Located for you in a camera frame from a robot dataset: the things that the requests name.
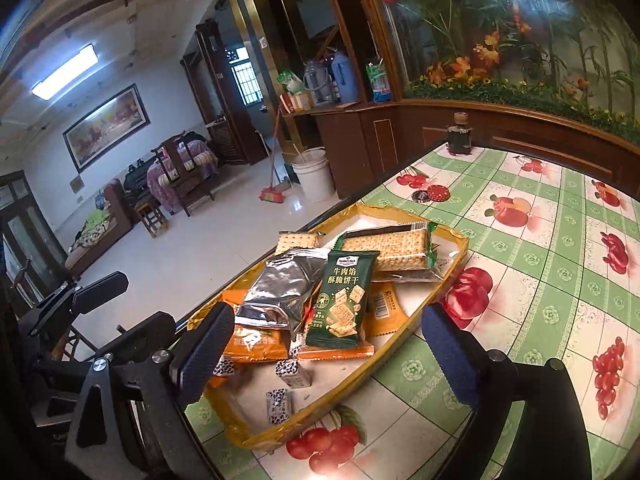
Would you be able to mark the large silver foil packet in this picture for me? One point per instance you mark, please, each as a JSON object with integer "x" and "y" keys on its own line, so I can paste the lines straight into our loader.
{"x": 280, "y": 290}

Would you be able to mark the framed wall painting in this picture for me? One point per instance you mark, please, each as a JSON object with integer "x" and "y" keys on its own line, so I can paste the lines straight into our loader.
{"x": 105, "y": 127}

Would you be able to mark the green blue plastic bag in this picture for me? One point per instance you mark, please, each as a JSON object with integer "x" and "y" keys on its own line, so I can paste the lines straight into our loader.
{"x": 378, "y": 85}

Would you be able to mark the clear cracker packet green ends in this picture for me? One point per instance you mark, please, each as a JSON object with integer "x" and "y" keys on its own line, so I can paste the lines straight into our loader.
{"x": 390, "y": 250}

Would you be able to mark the wooden glass door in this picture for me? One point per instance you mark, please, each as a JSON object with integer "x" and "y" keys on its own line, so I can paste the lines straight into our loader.
{"x": 20, "y": 240}

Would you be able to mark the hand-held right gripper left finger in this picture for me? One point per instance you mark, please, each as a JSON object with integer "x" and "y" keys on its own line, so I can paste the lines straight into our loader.
{"x": 205, "y": 355}

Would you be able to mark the purple floral blanket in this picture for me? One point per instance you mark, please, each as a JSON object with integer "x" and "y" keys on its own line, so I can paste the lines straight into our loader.
{"x": 200, "y": 155}

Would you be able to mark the blue thermos flask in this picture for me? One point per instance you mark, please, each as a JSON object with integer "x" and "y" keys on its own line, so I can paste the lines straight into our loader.
{"x": 345, "y": 77}

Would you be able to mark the wooden stool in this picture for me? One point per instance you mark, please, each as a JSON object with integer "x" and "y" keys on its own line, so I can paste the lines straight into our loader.
{"x": 149, "y": 209}

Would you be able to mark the barred window door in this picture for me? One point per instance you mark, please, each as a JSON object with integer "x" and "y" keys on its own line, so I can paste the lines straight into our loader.
{"x": 244, "y": 77}

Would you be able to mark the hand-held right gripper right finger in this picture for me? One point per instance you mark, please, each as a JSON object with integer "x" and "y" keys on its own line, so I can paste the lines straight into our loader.
{"x": 452, "y": 355}

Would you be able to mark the ceiling light panel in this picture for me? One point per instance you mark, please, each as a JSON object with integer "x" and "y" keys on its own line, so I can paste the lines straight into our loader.
{"x": 62, "y": 72}

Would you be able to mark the wooden armchair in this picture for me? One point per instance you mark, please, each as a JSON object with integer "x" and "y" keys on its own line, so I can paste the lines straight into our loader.
{"x": 176, "y": 155}

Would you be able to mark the white plastic bucket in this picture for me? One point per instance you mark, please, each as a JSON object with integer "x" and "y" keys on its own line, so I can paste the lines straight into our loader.
{"x": 314, "y": 180}

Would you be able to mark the brown sofa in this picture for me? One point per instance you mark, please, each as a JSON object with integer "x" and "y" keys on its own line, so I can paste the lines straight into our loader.
{"x": 117, "y": 205}

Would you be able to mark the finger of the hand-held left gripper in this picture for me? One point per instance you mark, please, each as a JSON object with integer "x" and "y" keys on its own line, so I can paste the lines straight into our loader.
{"x": 150, "y": 332}
{"x": 95, "y": 292}

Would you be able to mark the yellow cardboard box white inside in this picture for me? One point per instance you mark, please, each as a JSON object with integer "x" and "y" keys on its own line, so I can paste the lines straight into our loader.
{"x": 330, "y": 377}

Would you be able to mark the wooden wall cabinet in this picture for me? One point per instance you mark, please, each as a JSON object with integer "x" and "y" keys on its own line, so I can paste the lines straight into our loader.
{"x": 360, "y": 140}

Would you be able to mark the dark green cracker packet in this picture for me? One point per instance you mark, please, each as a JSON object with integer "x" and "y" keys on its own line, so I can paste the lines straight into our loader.
{"x": 340, "y": 305}

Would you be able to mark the large orange packet barcode label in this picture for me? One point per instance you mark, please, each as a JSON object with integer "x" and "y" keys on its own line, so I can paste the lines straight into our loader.
{"x": 387, "y": 310}

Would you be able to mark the orange white carton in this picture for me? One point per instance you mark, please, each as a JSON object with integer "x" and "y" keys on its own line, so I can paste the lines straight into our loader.
{"x": 297, "y": 102}

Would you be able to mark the dark ink bottle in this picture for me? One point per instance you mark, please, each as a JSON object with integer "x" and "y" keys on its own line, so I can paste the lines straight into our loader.
{"x": 460, "y": 140}

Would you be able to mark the dark bottle cap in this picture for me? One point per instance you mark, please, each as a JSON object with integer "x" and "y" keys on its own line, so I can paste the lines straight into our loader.
{"x": 419, "y": 196}

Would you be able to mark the grey thermos flask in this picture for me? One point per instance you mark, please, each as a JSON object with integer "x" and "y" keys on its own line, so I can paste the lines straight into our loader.
{"x": 318, "y": 82}

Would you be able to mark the green white bag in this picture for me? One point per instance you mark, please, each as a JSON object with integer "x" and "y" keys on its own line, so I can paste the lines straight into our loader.
{"x": 290, "y": 82}

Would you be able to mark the white candy roll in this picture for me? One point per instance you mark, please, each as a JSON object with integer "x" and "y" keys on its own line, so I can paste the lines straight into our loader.
{"x": 295, "y": 375}

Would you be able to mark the green fruit print tablecloth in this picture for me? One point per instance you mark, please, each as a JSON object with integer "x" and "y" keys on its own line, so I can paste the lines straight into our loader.
{"x": 550, "y": 270}

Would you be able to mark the cracker packet yellow green label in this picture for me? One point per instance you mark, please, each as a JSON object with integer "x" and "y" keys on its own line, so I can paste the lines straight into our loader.
{"x": 297, "y": 242}

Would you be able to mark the red broom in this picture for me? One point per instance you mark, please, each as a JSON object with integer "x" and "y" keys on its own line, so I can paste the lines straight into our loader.
{"x": 271, "y": 195}

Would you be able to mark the orange cracker packet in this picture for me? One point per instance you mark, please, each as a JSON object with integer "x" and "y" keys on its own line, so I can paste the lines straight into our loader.
{"x": 345, "y": 352}

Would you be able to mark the orange snack packet brown logo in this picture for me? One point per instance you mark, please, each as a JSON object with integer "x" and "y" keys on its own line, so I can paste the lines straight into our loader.
{"x": 252, "y": 342}

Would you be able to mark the artificial flower glass display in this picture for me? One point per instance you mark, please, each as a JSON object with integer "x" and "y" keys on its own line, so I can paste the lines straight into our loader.
{"x": 525, "y": 35}

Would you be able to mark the red bottle cap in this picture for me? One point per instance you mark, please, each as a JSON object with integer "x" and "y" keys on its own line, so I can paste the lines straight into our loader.
{"x": 439, "y": 191}

